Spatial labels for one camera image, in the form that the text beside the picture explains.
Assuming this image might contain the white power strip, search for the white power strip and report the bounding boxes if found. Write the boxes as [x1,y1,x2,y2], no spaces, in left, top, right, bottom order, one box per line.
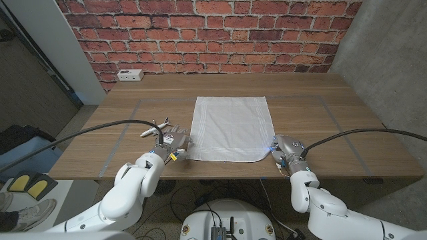
[116,69,145,82]

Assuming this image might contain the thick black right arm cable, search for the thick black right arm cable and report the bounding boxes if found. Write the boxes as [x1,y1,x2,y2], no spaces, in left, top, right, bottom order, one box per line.
[300,128,427,159]

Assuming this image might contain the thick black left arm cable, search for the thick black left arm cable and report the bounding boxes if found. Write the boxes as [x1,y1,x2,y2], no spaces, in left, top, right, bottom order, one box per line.
[0,119,164,174]

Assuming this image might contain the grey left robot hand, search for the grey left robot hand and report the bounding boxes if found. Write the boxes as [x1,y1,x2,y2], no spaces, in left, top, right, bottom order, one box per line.
[153,125,195,162]

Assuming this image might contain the grey sneaker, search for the grey sneaker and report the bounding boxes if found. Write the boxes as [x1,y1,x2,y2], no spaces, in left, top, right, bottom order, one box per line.
[0,191,15,213]
[9,199,57,233]

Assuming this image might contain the black round fan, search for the black round fan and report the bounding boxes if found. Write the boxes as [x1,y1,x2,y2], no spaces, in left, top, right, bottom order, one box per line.
[155,179,177,197]

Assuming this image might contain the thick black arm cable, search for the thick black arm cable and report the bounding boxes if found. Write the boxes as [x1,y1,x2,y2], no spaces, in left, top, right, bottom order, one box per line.
[0,119,164,174]
[300,128,427,159]

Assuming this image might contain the yellow black foot pedal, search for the yellow black foot pedal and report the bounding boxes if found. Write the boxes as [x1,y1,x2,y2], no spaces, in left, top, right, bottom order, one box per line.
[26,173,59,201]
[7,171,34,193]

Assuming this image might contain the white handkerchief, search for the white handkerchief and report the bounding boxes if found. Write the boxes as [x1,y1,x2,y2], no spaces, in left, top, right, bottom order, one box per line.
[186,96,276,163]

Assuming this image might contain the blue storage box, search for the blue storage box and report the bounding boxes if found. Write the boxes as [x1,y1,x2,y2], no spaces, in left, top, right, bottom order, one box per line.
[0,135,63,181]

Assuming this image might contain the white toy plane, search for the white toy plane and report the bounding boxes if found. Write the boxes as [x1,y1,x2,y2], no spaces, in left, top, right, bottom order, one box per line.
[139,117,172,138]

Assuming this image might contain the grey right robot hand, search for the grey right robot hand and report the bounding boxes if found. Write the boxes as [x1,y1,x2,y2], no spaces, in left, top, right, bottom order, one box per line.
[269,133,306,167]

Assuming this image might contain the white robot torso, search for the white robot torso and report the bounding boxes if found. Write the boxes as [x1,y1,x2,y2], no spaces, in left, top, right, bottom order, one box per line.
[179,198,277,240]

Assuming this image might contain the red brick printed backdrop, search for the red brick printed backdrop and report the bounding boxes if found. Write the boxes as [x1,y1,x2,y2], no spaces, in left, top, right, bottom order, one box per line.
[55,0,364,93]

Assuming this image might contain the black bag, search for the black bag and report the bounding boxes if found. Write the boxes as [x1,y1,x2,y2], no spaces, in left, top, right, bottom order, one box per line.
[0,125,57,156]

